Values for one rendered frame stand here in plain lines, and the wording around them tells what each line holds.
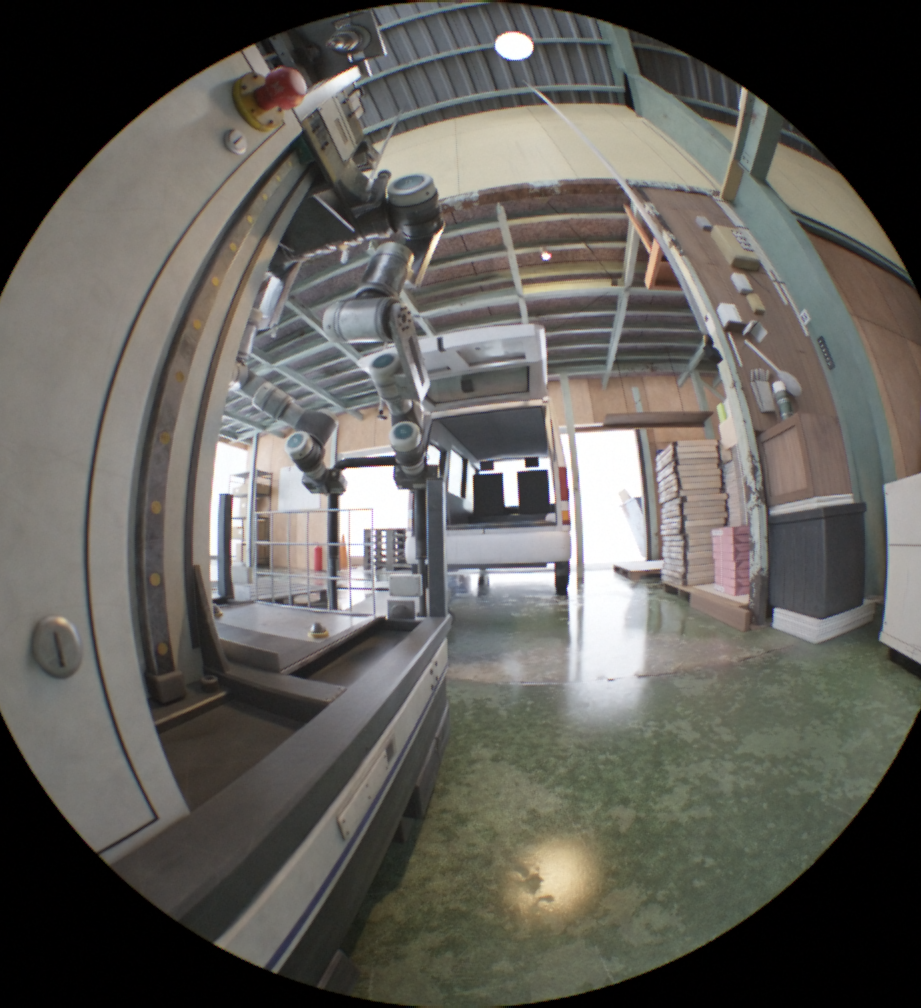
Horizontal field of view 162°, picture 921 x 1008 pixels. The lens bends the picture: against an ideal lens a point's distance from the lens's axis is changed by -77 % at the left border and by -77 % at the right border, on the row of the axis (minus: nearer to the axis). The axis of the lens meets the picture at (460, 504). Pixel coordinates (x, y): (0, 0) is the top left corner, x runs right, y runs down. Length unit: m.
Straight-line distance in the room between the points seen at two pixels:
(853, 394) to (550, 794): 2.28
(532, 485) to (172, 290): 4.60
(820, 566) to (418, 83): 5.74
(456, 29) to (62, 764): 5.67
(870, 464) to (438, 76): 5.57
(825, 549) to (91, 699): 1.53
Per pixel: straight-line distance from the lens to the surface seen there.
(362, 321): 0.68
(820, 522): 1.44
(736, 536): 1.99
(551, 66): 5.43
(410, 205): 0.92
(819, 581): 1.46
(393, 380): 0.78
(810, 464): 1.49
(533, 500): 4.63
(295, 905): 0.23
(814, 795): 0.74
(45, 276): 0.16
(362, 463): 1.14
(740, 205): 3.24
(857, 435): 2.31
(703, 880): 0.57
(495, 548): 2.64
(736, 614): 1.69
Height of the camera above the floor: 0.46
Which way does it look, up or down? 7 degrees up
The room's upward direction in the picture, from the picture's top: 1 degrees counter-clockwise
